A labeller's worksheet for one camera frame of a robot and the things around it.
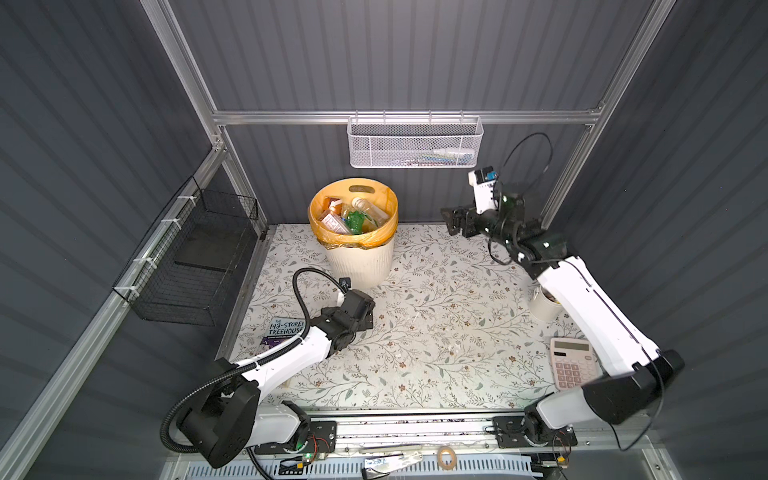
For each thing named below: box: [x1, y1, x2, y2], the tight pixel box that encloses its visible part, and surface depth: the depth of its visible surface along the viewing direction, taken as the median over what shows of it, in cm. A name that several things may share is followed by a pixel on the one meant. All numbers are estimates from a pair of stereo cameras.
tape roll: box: [437, 446, 457, 471], surface depth 72 cm
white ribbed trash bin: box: [326, 235, 395, 289], surface depth 91 cm
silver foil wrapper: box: [361, 452, 424, 480], surface depth 70 cm
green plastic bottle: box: [346, 210, 365, 235], surface depth 96 cm
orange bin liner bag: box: [308, 178, 399, 249], surface depth 93 cm
